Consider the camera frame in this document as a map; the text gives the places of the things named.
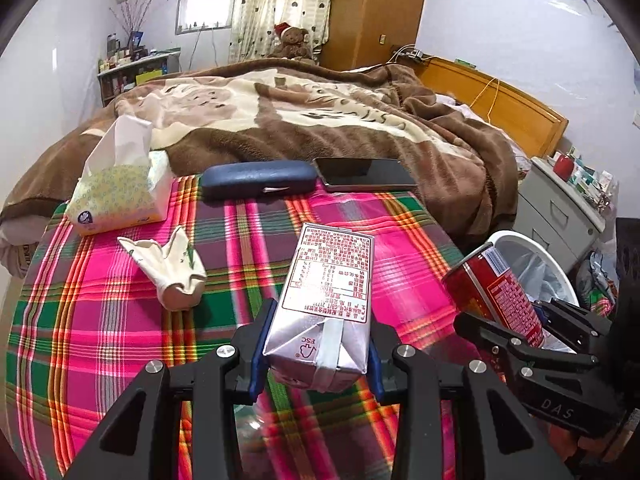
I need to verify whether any red drink can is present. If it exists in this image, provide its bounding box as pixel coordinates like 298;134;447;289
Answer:
442;242;544;347

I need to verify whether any red white milk carton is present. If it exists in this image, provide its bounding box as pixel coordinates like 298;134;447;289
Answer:
262;223;374;393

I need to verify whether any white paper cup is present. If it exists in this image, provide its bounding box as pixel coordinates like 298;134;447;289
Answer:
117;226;206;312

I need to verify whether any white trash bin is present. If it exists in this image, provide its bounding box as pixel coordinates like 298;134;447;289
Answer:
479;230;582;354

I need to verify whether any colourful bag on floor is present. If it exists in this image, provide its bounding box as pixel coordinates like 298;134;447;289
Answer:
574;250;618;318

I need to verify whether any grey bedside drawer cabinet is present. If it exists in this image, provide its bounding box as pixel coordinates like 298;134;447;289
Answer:
513;157;605;271

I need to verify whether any pink plaid bed sheet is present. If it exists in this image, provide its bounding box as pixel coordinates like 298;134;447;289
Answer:
4;177;475;479

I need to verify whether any red mug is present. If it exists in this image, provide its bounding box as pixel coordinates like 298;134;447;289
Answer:
553;153;575;182

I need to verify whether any dark blue glasses case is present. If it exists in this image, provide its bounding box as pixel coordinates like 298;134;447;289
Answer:
200;160;318;200

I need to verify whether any soft tissue pack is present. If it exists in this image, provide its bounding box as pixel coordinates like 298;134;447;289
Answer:
65;116;172;236

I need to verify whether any wooden headboard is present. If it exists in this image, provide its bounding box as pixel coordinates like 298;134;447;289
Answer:
400;56;568;157

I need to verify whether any black smartphone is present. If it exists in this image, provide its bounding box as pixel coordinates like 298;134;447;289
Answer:
314;157;416;192

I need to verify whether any brown beige fleece blanket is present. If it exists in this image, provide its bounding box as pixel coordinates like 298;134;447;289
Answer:
1;58;518;246

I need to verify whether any brown teddy bear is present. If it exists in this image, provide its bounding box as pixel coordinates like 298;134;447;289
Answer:
269;22;314;63

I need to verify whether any small window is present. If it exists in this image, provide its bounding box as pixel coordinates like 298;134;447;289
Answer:
175;0;234;35

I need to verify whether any wooden wardrobe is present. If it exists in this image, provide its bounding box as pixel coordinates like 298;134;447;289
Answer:
320;0;424;70

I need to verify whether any patterned curtain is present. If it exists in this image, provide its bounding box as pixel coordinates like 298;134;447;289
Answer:
229;0;331;63

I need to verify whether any cluttered wall shelf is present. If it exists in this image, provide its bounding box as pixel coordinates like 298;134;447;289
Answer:
96;30;181;106

